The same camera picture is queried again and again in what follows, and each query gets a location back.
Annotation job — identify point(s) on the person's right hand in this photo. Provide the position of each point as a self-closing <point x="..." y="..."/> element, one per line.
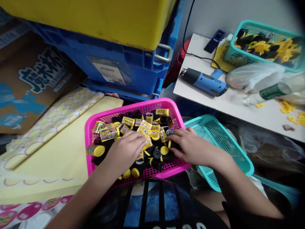
<point x="197" y="150"/>

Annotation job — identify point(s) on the person's left hand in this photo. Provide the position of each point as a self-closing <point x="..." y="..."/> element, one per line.
<point x="124" y="152"/>

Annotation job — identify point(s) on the person's left fingers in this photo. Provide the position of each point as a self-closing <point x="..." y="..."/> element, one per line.
<point x="139" y="138"/>

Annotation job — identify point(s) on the pile of black yellow bottles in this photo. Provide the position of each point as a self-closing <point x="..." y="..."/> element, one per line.
<point x="152" y="128"/>

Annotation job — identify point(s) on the pink plastic basket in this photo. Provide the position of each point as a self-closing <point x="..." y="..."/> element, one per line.
<point x="157" y="105"/>

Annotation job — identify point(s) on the person's body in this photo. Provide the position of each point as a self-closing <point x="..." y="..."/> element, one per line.
<point x="157" y="205"/>

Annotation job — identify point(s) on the blue plastic crate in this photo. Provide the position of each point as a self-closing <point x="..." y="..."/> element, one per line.
<point x="133" y="66"/>

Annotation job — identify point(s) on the empty teal plastic basket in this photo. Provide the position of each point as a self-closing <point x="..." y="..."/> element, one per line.
<point x="219" y="140"/>

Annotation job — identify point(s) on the stack of yellow sticker sheets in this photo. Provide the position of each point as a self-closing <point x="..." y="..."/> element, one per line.
<point x="57" y="148"/>

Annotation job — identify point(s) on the blue black heat gun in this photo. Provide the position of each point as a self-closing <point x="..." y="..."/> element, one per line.
<point x="205" y="81"/>

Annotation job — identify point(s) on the red object behind table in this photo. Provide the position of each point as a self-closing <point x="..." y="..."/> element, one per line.
<point x="182" y="59"/>

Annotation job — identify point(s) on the white table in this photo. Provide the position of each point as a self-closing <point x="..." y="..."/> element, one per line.
<point x="233" y="109"/>

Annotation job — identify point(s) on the yellow sheet on table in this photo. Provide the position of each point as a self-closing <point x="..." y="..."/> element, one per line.
<point x="220" y="58"/>

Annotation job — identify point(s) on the dark blue tape dispenser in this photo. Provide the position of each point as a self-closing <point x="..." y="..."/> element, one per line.
<point x="214" y="40"/>

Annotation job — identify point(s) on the cardboard box with blue print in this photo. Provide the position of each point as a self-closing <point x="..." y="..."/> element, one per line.
<point x="26" y="88"/>

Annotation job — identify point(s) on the yellow plastic crate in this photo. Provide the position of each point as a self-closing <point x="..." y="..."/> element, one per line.
<point x="107" y="16"/>

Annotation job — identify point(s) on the teal basket with parts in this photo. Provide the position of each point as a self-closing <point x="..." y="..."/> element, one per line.
<point x="238" y="59"/>

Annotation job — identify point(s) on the clear plastic bag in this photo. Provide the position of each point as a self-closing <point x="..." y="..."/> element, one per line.
<point x="252" y="76"/>

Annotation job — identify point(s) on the pink sticker sheet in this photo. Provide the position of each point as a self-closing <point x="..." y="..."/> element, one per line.
<point x="26" y="211"/>

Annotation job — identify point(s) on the clear bottle with green label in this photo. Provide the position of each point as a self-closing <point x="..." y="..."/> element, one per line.
<point x="274" y="91"/>

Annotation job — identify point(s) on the small brown scrap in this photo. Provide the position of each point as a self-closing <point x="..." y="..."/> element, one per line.
<point x="288" y="127"/>

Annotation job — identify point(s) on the scattered yellow plastic rings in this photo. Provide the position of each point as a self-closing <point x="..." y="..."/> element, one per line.
<point x="292" y="114"/>

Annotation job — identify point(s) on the heap of yellow black parts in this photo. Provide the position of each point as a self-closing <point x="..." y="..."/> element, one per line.
<point x="269" y="46"/>

